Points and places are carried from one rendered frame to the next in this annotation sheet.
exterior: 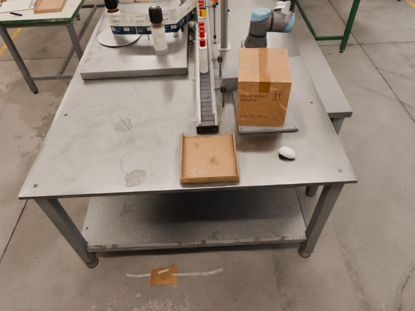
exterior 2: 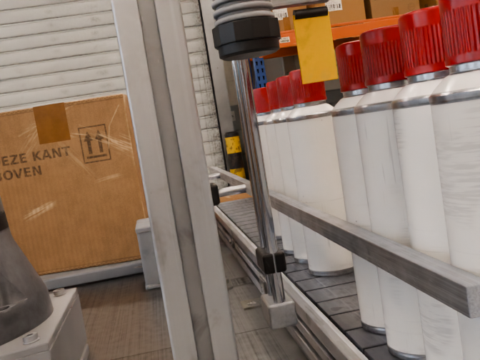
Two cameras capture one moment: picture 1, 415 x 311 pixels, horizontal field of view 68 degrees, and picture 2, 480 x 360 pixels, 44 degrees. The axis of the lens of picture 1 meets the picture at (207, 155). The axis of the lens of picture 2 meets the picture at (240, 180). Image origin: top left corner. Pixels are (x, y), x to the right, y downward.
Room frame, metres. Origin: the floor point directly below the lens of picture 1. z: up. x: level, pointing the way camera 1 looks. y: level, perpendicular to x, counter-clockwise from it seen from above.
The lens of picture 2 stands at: (2.46, -0.17, 1.04)
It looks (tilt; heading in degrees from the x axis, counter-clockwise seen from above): 5 degrees down; 172
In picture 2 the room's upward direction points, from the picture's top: 9 degrees counter-clockwise
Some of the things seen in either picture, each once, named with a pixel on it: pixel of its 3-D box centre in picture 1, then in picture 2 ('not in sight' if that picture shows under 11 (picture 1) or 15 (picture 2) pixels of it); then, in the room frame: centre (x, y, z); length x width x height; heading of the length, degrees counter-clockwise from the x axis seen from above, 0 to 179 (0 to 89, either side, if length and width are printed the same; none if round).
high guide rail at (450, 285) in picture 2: (209, 56); (254, 190); (1.70, -0.05, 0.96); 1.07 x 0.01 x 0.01; 0
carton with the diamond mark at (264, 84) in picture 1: (261, 87); (85, 180); (1.32, -0.30, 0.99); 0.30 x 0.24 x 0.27; 173
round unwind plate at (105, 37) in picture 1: (119, 36); not in sight; (2.17, 0.59, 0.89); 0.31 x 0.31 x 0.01
